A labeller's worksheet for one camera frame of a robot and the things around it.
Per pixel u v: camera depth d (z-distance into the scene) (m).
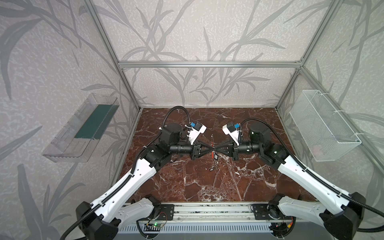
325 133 0.64
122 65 0.94
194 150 0.56
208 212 0.75
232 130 0.56
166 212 0.73
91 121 0.72
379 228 0.40
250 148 0.57
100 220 0.37
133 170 0.45
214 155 0.64
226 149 0.58
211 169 0.69
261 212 0.73
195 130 0.58
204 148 0.60
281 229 0.72
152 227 0.72
